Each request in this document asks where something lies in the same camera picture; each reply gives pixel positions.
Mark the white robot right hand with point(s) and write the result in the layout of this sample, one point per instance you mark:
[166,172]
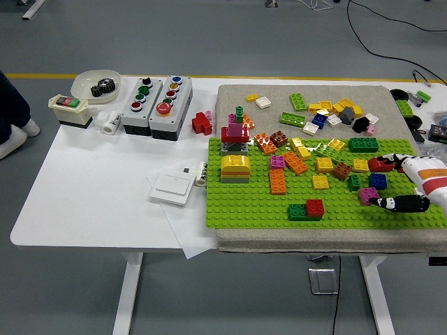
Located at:
[429,178]

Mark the yellow small brick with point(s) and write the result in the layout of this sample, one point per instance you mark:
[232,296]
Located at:
[357,110]
[252,97]

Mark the red four-stud brick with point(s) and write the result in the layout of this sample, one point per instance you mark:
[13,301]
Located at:
[315,207]

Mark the dark green eight-stud brick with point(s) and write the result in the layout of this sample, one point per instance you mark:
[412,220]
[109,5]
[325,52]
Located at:
[363,144]
[297,212]

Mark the blue four-stud brick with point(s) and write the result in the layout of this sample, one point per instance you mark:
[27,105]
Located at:
[318,121]
[378,180]

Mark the red rounded brick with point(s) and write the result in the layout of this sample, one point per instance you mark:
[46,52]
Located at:
[375,165]

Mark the pink four-stud brick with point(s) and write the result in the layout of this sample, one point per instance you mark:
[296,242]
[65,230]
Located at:
[278,162]
[366,195]

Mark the small pink brick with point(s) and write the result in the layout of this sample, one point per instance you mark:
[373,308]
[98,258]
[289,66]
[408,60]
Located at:
[371,130]
[209,114]

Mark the dark green small brick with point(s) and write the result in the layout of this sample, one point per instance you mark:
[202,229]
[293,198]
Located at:
[240,114]
[353,183]

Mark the lime green small brick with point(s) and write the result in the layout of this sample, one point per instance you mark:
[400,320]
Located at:
[423,95]

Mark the black brick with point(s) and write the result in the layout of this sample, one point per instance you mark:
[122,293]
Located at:
[360,125]

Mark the brown four-stud brick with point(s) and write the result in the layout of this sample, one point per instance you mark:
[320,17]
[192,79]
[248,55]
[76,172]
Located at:
[279,139]
[342,171]

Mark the grey sloped brick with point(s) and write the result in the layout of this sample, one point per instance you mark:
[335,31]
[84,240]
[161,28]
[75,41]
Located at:
[348,116]

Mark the lime green eight-stud brick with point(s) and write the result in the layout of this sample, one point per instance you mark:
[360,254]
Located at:
[292,119]
[328,151]
[298,102]

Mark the orange eight-stud brick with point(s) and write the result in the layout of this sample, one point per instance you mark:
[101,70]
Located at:
[278,181]
[295,162]
[266,143]

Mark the green studded baseplate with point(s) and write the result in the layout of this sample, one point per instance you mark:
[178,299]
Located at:
[244,209]

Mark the orange small brick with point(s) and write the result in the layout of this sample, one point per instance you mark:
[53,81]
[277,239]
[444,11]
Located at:
[249,122]

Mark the yellow rounded brick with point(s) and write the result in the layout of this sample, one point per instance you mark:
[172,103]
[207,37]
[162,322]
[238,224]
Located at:
[235,162]

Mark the grey studded base brick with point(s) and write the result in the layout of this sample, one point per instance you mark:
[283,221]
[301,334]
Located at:
[234,151]

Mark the pink tall brick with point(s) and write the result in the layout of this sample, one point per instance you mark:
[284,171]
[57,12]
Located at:
[236,130]

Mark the red wide brick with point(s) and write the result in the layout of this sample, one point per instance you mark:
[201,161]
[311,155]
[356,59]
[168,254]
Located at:
[225,135]

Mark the red cross-shaped brick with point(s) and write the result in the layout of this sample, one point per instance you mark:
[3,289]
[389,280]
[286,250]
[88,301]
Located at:
[200,124]

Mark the clear plastic bag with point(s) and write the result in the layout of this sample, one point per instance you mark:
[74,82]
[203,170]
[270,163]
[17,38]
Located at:
[434,150]

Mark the small black item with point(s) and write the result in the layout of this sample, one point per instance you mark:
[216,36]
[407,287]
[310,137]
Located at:
[418,136]

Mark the black display device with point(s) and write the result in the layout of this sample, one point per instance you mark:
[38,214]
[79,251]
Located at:
[438,133]

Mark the bag of blue parts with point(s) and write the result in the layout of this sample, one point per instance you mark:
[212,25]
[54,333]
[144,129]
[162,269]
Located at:
[443,121]

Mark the white square tile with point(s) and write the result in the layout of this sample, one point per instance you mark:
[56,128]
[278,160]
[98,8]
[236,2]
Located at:
[334,120]
[372,118]
[310,128]
[263,102]

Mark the black under-table control box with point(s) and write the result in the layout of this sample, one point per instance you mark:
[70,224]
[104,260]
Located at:
[438,261]

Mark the yellow glossy tile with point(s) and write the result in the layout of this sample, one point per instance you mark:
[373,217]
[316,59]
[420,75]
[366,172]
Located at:
[322,112]

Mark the white table leg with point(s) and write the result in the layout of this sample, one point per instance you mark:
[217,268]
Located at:
[127,296]
[379,300]

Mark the silver floor outlet box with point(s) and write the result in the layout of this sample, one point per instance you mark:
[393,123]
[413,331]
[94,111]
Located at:
[323,281]

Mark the orange thin plate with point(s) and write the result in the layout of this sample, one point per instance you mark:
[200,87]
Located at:
[236,172]

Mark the grey-brown foam mat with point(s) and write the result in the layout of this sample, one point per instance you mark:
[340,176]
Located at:
[237,99]

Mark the white printed cylinder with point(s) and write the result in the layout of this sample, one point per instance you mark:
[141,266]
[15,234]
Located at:
[201,174]

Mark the small black white adapter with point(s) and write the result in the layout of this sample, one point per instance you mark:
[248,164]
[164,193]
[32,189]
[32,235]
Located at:
[188,170]

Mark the white paper sheet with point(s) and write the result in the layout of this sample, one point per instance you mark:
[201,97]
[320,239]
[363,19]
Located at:
[188,237]

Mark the grey emergency-stop control box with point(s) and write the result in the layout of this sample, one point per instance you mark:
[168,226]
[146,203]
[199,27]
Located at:
[178,104]

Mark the grey four-button control box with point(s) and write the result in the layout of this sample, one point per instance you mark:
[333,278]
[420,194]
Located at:
[146,104]

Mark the white pipe tee fitting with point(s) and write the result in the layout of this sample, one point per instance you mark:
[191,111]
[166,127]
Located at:
[111,122]

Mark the black metal gear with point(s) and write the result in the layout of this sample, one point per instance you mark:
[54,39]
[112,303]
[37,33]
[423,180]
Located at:
[103,87]

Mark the white plastic bowl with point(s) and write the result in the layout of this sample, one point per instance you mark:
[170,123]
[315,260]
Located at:
[84,83]

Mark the person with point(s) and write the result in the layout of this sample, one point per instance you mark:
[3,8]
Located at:
[12,104]

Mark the white furniture foot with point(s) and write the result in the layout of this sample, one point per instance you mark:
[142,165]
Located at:
[33,8]

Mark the white wall switch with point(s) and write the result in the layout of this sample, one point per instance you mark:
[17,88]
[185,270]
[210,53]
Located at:
[173,188]

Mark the cream switch box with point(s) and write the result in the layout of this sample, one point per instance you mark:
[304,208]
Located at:
[70,113]

